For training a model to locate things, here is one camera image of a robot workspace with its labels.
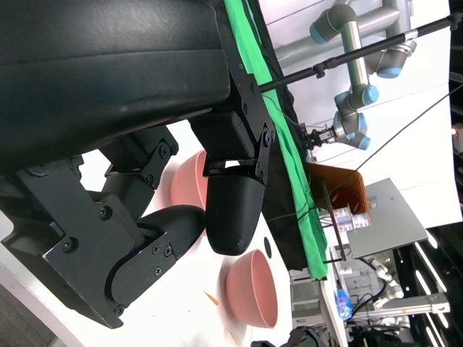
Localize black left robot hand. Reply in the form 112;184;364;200
0;0;278;330

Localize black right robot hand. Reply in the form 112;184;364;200
251;325;326;347

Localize pink plastic bowl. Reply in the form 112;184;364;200
169;150;209;210
224;248;279;329

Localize blue plastic bag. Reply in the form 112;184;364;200
334;287;354;321

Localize small orange scrap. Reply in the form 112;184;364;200
202;288;220;307

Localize green cloth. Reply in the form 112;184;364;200
223;0;329;283

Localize black cloth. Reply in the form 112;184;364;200
249;0;315;270

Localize white purple package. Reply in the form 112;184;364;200
331;207;354;234
352;211;372;231

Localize grey metal plate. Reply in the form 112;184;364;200
347;176;430;260

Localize orange translucent box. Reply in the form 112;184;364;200
306;162;370;214

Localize black boom pole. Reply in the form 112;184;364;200
258;12;463;93

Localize black background robot gripper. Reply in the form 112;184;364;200
302;124;336;151

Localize silver aluminium rail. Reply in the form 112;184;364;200
352;292;451;321

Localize thin black cable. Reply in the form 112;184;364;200
356;85;463;173

